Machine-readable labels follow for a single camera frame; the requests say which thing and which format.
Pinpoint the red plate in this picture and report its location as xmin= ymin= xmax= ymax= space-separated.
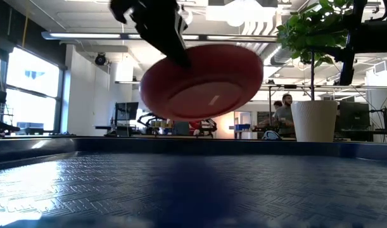
xmin=139 ymin=43 xmax=264 ymax=123

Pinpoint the long ceiling light bar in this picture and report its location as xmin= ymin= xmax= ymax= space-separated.
xmin=41 ymin=31 xmax=278 ymax=44

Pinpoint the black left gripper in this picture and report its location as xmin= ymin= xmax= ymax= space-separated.
xmin=109 ymin=0 xmax=192 ymax=69

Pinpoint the white ribbed plant pot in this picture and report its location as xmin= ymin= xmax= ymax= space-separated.
xmin=290 ymin=100 xmax=339 ymax=143

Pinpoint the black computer monitor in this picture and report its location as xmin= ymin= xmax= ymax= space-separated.
xmin=115 ymin=101 xmax=139 ymax=122
xmin=338 ymin=101 xmax=371 ymax=131

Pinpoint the green leafy plant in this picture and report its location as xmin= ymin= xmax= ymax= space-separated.
xmin=275 ymin=0 xmax=355 ymax=102

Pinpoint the black round ceiling spotlight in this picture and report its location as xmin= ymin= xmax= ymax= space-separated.
xmin=94 ymin=53 xmax=107 ymax=67

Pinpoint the blue textured tray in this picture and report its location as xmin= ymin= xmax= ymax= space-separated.
xmin=0 ymin=136 xmax=387 ymax=228

